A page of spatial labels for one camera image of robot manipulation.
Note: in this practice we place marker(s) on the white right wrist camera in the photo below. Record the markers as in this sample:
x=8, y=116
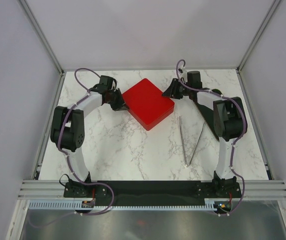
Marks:
x=182, y=71

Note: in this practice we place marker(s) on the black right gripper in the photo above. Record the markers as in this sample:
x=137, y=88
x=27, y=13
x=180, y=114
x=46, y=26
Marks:
x=171, y=91

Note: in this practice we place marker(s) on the dark green tray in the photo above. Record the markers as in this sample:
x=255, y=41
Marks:
x=204, y=102

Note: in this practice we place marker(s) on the white slotted cable duct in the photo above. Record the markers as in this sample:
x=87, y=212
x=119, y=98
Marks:
x=204, y=205

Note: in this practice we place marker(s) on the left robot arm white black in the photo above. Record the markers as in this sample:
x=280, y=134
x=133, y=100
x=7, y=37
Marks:
x=68, y=124

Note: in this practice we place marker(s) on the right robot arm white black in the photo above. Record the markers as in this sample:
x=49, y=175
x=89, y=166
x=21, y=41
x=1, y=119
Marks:
x=224, y=115

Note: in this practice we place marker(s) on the metal tweezers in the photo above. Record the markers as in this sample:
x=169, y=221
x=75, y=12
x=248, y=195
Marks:
x=189, y=140

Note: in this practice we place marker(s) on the red chocolate box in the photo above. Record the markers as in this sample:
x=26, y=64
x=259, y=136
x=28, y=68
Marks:
x=148, y=116

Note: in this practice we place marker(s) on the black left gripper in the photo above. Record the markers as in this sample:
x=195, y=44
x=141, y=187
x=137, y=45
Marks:
x=121, y=105

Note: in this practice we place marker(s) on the red box lid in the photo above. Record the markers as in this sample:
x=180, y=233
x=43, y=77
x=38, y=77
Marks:
x=145, y=93

